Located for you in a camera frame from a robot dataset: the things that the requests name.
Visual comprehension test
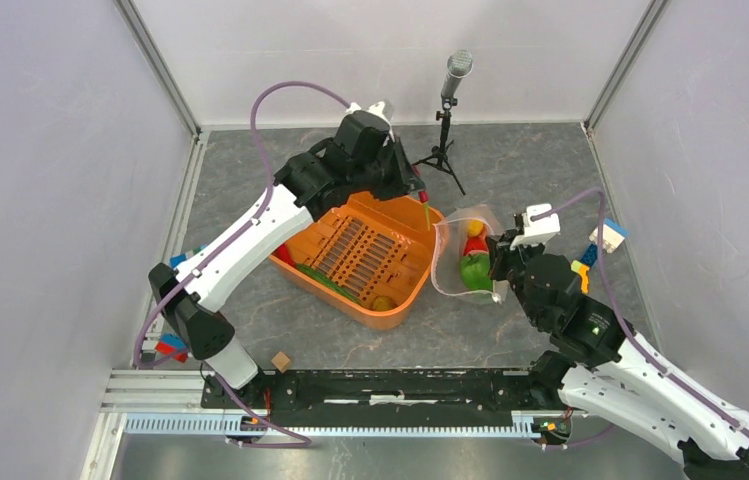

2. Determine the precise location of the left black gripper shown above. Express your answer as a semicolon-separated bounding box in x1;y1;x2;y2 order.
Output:
351;135;426;202

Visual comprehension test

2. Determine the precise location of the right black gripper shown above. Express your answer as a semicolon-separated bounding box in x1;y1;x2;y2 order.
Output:
485;228;544;327

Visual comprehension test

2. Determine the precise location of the green toy bell pepper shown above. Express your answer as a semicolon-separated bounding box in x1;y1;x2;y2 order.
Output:
459;254;493;291

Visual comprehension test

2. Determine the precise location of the red toy chili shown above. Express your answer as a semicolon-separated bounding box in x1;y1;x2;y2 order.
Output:
418;190;432;230

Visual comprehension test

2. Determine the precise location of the red toy strawberry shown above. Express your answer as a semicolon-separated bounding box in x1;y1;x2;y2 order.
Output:
462;236;489;256

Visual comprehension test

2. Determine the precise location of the clear pink-dotted zip bag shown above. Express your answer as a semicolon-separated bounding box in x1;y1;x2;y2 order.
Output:
430;204;508;305

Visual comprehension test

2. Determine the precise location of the orange plastic basket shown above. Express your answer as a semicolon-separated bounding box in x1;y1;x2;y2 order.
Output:
270;192;444;330

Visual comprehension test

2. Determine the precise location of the green toy cucumber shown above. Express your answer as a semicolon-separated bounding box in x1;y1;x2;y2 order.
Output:
296;264;361;305

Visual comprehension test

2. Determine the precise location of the yellow toy lemon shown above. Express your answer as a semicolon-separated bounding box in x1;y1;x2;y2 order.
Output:
466;219;486;238

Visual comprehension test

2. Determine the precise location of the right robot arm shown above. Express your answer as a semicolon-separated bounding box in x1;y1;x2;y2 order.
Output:
486;230;749;479

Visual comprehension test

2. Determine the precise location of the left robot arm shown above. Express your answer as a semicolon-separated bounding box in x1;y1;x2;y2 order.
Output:
148;100;423;408

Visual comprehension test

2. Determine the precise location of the blue white toy brick stack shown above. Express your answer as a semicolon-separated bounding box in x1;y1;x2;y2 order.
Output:
579;218;628;267

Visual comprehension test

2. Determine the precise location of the olive toy fruit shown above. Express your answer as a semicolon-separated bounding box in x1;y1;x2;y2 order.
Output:
371;295;397;312

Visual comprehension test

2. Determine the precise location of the microphone on black tripod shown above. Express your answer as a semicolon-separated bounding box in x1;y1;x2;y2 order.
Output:
413;50;473;195

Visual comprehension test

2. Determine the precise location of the small wooden cube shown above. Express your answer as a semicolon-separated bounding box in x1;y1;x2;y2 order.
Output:
271;351;293;373

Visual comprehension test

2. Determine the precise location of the blue green striped brick stack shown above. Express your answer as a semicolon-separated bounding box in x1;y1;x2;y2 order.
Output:
169;245;206;270

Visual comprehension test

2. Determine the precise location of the red blue toy brick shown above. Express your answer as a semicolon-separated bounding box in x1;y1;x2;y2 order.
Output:
154;333;189;363

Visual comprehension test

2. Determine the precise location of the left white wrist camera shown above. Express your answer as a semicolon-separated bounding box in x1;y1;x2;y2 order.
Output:
345;99;395;141

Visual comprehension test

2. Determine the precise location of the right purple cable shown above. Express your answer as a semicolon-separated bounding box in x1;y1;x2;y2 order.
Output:
531;187;749;480

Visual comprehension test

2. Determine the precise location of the purple cable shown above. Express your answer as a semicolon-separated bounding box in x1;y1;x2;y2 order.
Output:
531;187;749;480
132;80;355;448

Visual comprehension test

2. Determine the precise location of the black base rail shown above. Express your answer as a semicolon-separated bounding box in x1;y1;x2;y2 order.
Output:
237;368;567;428

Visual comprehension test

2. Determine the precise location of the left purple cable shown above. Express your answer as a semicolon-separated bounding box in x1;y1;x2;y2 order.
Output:
132;80;355;448

